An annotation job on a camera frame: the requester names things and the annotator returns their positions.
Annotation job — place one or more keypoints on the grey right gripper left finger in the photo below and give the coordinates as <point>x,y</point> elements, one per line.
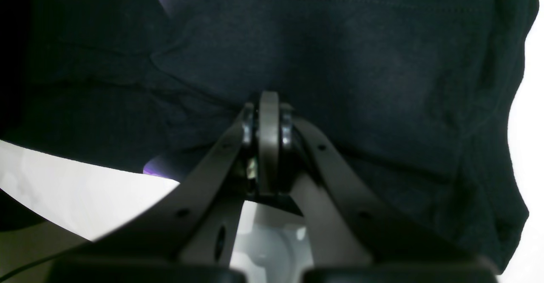
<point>188,236</point>

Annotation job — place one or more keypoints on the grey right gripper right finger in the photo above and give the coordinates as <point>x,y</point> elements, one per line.
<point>355,236</point>

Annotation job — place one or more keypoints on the black T-shirt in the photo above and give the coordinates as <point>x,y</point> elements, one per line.
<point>415,93</point>

